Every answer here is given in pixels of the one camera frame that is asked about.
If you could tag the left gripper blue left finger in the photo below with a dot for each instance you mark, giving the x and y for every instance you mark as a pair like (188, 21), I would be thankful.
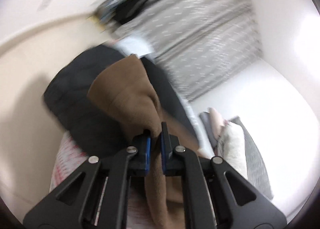
(140, 162)

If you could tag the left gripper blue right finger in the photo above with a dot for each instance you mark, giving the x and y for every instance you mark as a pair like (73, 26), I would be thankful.
(170, 165)

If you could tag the brown corduroy coat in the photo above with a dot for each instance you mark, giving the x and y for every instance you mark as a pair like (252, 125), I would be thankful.
(123, 91)

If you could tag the pink pillow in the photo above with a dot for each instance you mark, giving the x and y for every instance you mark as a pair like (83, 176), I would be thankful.
(216, 122)

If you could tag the folded light grey duvet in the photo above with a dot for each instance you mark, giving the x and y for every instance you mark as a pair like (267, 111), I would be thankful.
(231, 147)

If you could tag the black folded garment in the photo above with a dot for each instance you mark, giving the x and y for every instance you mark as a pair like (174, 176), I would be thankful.
(93, 131)

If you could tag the patterned pink knit blanket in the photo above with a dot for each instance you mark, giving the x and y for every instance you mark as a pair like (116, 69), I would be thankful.
(69, 157)

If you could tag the grey quilted headboard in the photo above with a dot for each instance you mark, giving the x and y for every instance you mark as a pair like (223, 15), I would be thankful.
(256, 169)

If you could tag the grey curtain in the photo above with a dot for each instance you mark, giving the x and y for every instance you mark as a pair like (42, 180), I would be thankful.
(199, 43)

